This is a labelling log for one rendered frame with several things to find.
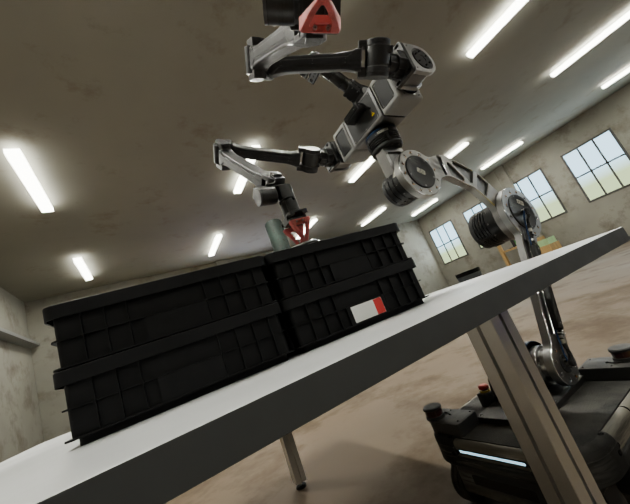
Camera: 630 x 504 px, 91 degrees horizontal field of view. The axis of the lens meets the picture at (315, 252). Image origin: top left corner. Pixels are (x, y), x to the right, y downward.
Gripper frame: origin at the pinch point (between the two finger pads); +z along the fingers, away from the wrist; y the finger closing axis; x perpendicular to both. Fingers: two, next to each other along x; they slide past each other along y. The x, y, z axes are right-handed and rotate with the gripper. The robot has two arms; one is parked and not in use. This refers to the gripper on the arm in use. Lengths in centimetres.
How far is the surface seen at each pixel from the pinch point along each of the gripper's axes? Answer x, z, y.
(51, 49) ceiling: -79, -235, -144
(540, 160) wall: 975, -155, -420
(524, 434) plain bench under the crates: 8, 54, 42
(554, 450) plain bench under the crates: 9, 55, 46
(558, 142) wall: 982, -175, -364
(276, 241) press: 133, -120, -427
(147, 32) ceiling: -9, -234, -127
